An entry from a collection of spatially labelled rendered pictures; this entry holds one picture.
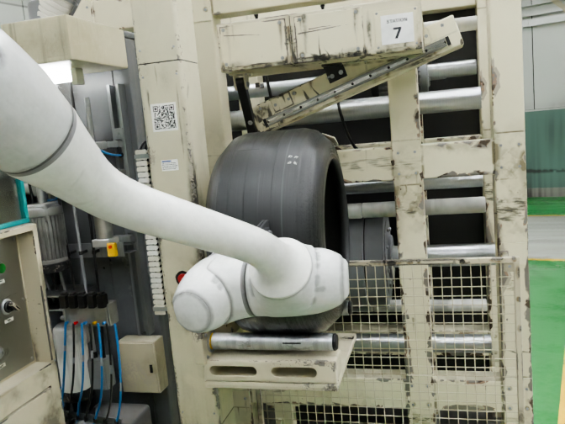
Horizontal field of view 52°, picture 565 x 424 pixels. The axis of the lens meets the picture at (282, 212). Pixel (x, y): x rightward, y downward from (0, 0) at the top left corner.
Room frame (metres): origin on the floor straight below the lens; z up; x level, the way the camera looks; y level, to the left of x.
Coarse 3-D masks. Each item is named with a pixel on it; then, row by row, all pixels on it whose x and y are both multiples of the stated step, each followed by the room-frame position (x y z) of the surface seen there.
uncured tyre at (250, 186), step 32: (224, 160) 1.46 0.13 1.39; (256, 160) 1.42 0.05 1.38; (320, 160) 1.43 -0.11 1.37; (224, 192) 1.39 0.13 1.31; (256, 192) 1.36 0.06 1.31; (288, 192) 1.34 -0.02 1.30; (320, 192) 1.39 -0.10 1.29; (256, 224) 1.33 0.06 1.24; (288, 224) 1.31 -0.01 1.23; (320, 224) 1.36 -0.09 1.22; (256, 320) 1.41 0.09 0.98; (288, 320) 1.38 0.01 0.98; (320, 320) 1.40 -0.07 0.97
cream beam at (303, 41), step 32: (416, 0) 1.67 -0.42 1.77; (224, 32) 1.81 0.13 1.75; (256, 32) 1.79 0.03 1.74; (288, 32) 1.77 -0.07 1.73; (320, 32) 1.74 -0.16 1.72; (352, 32) 1.71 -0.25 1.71; (416, 32) 1.67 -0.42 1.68; (224, 64) 1.81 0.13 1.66; (256, 64) 1.79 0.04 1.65; (288, 64) 1.77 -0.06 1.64; (320, 64) 1.84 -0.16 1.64
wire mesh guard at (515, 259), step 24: (360, 264) 1.87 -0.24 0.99; (384, 264) 1.85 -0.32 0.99; (408, 264) 1.83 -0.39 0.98; (432, 264) 1.81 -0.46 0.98; (480, 264) 1.77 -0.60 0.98; (360, 288) 1.88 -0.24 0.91; (384, 288) 1.86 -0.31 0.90; (432, 288) 1.81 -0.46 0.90; (360, 312) 1.88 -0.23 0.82; (408, 360) 1.84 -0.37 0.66; (480, 384) 1.78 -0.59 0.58; (504, 384) 1.76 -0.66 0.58; (384, 408) 1.86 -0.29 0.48; (408, 408) 1.84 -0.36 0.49
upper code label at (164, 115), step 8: (152, 104) 1.60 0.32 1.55; (160, 104) 1.59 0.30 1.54; (168, 104) 1.59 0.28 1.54; (152, 112) 1.60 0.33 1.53; (160, 112) 1.59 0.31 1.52; (168, 112) 1.59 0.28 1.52; (176, 112) 1.58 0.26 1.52; (152, 120) 1.60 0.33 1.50; (160, 120) 1.59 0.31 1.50; (168, 120) 1.59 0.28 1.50; (176, 120) 1.58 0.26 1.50; (160, 128) 1.59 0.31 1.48; (168, 128) 1.59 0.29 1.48; (176, 128) 1.58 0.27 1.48
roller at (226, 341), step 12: (216, 336) 1.50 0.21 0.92; (228, 336) 1.49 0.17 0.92; (240, 336) 1.48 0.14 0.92; (252, 336) 1.47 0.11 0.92; (264, 336) 1.46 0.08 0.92; (276, 336) 1.45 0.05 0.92; (288, 336) 1.45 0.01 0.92; (300, 336) 1.44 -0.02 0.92; (312, 336) 1.43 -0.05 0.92; (324, 336) 1.42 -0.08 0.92; (336, 336) 1.42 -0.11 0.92; (216, 348) 1.49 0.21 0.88; (228, 348) 1.48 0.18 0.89; (240, 348) 1.47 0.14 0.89; (252, 348) 1.47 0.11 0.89; (264, 348) 1.46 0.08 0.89; (276, 348) 1.45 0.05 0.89; (288, 348) 1.44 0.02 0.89; (300, 348) 1.43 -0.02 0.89; (312, 348) 1.42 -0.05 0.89; (324, 348) 1.41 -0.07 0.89; (336, 348) 1.41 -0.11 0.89
